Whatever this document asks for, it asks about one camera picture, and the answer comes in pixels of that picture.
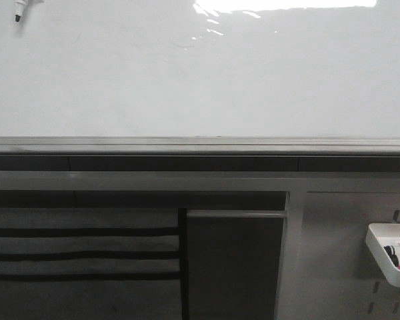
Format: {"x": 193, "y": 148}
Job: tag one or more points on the white dry-erase marker black tip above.
{"x": 20, "y": 6}

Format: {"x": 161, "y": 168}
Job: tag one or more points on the large white whiteboard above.
{"x": 201, "y": 68}

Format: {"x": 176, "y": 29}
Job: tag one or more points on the grey pegboard panel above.
{"x": 327, "y": 271}

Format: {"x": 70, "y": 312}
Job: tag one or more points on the white plastic marker tray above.
{"x": 378, "y": 236}

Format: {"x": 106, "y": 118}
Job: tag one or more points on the black capped marker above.
{"x": 392, "y": 250}

